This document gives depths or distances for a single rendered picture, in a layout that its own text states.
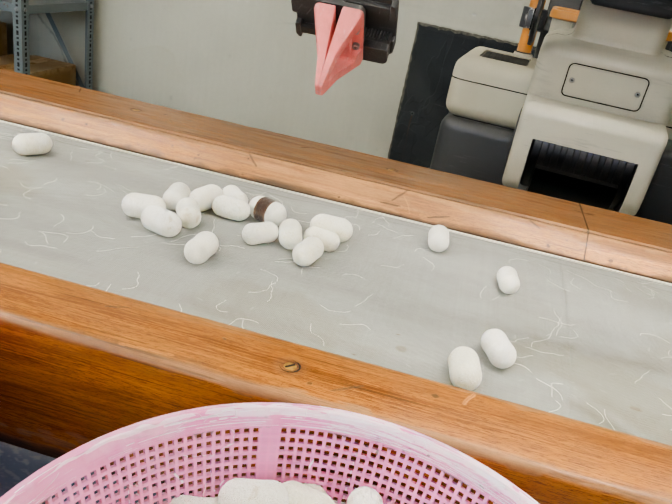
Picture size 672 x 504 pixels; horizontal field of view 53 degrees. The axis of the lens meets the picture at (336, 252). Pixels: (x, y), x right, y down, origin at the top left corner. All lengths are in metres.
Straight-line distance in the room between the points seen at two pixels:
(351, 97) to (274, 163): 2.00
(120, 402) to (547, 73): 0.90
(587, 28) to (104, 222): 0.83
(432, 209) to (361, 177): 0.08
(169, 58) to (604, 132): 2.18
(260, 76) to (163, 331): 2.46
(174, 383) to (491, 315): 0.26
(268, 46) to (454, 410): 2.49
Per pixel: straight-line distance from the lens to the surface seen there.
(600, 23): 1.17
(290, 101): 2.79
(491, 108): 1.43
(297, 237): 0.56
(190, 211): 0.58
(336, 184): 0.70
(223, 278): 0.51
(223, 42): 2.88
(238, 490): 0.34
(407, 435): 0.35
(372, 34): 0.70
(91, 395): 0.41
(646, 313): 0.64
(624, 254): 0.71
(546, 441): 0.39
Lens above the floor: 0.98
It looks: 25 degrees down
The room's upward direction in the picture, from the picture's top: 11 degrees clockwise
